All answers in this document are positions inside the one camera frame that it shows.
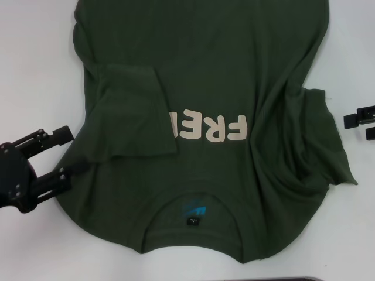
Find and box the dark green FREE t-shirt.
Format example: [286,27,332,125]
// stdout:
[57,0,359,263]

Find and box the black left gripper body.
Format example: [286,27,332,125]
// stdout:
[0,142,39,214]

